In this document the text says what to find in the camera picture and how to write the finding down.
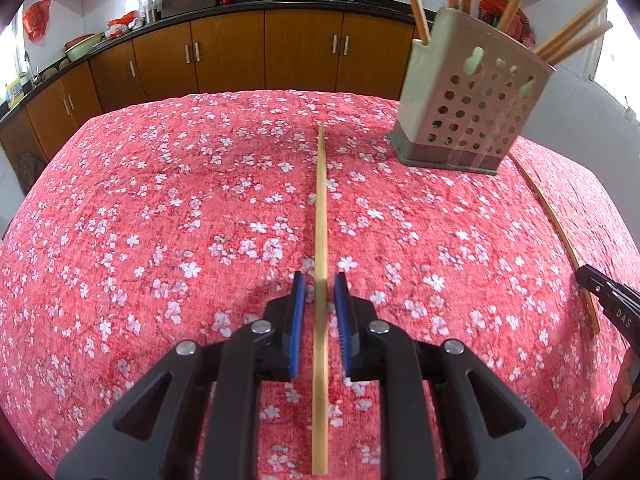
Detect yellow packet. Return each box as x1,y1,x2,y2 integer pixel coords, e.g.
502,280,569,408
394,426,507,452
4,74,26,109

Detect green basin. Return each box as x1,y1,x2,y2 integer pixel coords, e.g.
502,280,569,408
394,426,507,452
63,33,104,64

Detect brown wooden base cabinets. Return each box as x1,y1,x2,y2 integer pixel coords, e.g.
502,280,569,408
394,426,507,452
0,9,417,196

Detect perforated metal chopstick holder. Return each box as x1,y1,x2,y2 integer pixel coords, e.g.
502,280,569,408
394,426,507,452
389,7,557,176

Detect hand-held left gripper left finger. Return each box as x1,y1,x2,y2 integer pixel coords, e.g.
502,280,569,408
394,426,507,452
54,271,307,480

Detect hanging red plastic bag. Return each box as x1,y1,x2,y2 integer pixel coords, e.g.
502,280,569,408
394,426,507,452
22,0,52,42

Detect person's right hand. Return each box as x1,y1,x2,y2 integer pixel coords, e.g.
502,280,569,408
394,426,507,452
602,345,640,429

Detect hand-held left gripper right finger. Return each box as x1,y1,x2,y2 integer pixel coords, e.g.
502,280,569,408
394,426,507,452
333,271,584,480

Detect black kitchen countertop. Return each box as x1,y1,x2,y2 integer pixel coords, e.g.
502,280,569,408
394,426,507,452
0,0,416,121

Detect red and white bag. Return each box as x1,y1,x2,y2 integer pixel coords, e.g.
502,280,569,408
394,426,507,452
105,9,144,39

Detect bright window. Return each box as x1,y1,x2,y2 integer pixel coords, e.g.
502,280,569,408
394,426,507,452
592,0,640,126

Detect clear plastic container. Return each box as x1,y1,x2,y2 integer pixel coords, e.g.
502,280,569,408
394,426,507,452
138,0,166,24

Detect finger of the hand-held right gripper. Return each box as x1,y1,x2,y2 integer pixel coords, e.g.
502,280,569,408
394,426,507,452
575,265,640,348

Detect red floral tablecloth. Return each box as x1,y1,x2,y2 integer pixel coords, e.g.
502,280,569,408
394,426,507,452
0,89,640,480

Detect red packets pile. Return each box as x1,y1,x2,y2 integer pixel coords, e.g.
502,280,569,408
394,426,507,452
477,0,532,44

